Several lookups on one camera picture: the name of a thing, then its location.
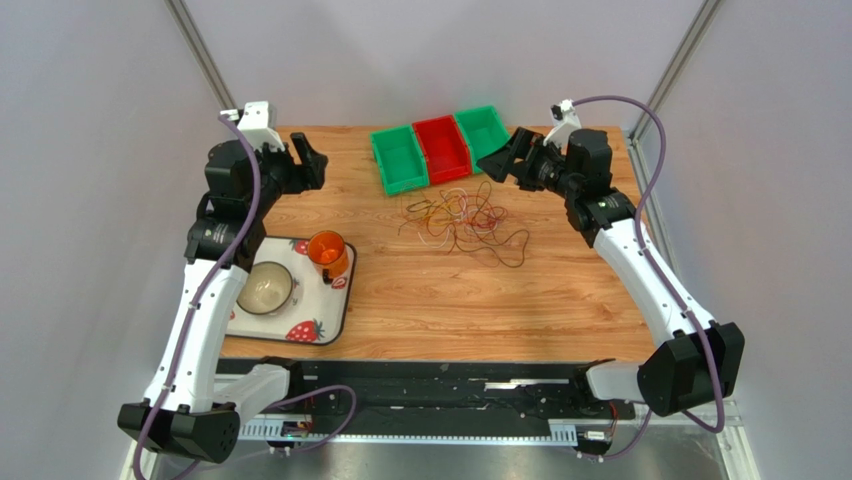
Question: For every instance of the aluminium frame rail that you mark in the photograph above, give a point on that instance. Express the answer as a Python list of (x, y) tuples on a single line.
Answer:
[(271, 428)]

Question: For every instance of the right green bin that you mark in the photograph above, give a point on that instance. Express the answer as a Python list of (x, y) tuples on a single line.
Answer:
[(483, 131)]

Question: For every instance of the strawberry pattern tray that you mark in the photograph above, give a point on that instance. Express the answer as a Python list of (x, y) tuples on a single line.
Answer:
[(315, 313)]

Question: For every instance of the red bin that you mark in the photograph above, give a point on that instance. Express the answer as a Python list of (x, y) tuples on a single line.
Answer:
[(444, 149)]

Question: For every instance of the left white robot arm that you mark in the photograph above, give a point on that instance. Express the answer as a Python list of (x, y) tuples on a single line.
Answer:
[(180, 413)]

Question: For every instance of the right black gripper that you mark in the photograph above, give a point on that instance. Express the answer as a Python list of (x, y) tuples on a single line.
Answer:
[(521, 157)]

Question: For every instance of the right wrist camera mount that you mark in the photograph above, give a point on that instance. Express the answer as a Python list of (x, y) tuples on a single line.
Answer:
[(565, 121)]

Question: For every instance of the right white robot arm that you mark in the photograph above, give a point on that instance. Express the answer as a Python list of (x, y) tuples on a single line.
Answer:
[(697, 359)]

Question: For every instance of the green bin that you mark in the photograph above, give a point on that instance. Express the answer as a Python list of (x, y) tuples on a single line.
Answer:
[(400, 160), (483, 131)]

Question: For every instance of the left green bin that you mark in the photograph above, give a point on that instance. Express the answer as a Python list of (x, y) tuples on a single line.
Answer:
[(400, 160)]

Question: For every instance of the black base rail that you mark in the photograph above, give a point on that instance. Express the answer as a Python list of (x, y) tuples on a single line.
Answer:
[(448, 398)]

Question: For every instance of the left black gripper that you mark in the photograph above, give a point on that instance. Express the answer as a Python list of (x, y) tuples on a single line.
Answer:
[(308, 176)]

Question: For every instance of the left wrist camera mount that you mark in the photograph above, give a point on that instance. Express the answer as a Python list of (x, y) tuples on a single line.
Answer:
[(256, 121)]

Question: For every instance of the orange plastic cup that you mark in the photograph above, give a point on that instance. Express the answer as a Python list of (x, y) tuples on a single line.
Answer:
[(328, 252)]

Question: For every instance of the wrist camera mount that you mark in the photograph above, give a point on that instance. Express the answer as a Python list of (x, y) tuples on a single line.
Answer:
[(256, 121), (565, 121)]

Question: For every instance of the grey bowl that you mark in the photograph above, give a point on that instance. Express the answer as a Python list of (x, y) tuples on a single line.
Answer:
[(268, 288)]

